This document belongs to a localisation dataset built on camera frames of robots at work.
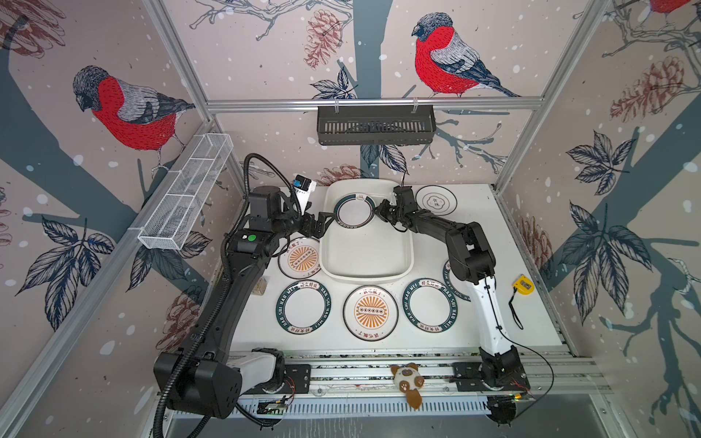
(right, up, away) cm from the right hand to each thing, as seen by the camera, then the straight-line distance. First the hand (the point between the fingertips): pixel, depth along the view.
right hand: (373, 206), depth 107 cm
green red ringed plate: (-8, -2, +2) cm, 8 cm away
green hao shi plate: (-24, -33, -21) cm, 46 cm away
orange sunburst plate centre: (-2, -35, -22) cm, 41 cm away
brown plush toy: (+7, -47, -36) cm, 60 cm away
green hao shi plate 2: (+18, -33, -20) cm, 43 cm away
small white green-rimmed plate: (+29, +3, +11) cm, 31 cm away
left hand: (-15, 0, -34) cm, 37 cm away
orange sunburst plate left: (-27, -20, -9) cm, 35 cm away
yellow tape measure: (+50, -27, -17) cm, 60 cm away
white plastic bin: (+2, -18, -7) cm, 19 cm away
